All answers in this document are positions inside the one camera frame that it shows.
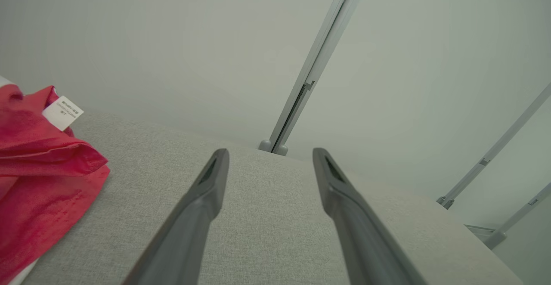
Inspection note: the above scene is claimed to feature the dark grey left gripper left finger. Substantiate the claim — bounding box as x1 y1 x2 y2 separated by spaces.
123 148 230 285

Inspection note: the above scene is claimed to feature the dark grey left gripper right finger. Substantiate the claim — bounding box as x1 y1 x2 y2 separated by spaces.
313 148 427 285

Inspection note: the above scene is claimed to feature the red white basketball jersey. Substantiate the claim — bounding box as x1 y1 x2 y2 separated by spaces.
0 84 111 285

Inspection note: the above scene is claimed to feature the thin grey metal post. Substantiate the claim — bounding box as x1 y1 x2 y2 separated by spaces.
437 83 551 210
484 183 551 250

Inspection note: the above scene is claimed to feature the grey metal partition post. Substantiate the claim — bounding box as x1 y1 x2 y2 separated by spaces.
258 0 368 156

